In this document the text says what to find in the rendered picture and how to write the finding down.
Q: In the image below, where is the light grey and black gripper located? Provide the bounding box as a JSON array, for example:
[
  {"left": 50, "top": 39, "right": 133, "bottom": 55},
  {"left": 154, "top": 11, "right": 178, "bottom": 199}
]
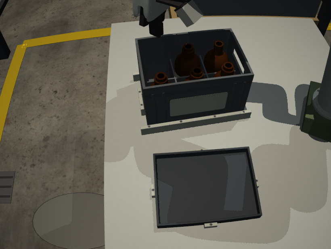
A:
[{"left": 132, "top": 0, "right": 170, "bottom": 38}]

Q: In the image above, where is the dark grey divided crate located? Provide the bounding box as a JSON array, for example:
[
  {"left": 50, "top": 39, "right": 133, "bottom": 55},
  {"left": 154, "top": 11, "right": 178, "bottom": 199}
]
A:
[{"left": 135, "top": 29, "right": 248, "bottom": 125}]

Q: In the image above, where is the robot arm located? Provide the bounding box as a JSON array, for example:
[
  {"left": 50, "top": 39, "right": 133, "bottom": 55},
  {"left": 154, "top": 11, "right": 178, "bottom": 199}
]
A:
[{"left": 156, "top": 0, "right": 331, "bottom": 120}]

